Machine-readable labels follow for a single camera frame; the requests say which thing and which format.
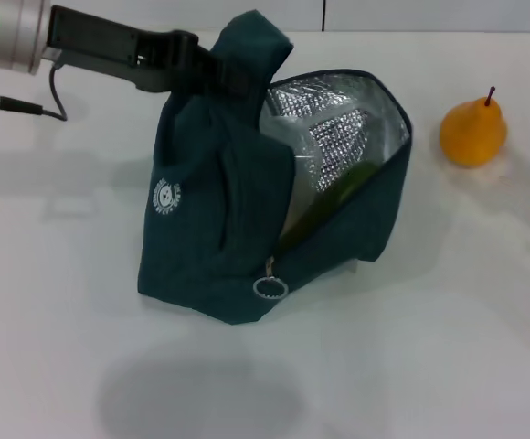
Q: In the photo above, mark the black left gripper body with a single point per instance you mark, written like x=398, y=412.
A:
x=109, y=50

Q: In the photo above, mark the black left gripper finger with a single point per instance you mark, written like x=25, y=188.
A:
x=233, y=80

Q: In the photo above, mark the green cucumber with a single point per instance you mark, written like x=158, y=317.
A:
x=356, y=178

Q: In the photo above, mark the dark teal insulated lunch bag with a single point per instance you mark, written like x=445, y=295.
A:
x=192, y=251

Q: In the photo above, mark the clear lunch box blue lid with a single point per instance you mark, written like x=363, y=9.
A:
x=283, y=132

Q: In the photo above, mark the orange pear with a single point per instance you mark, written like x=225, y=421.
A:
x=473, y=130

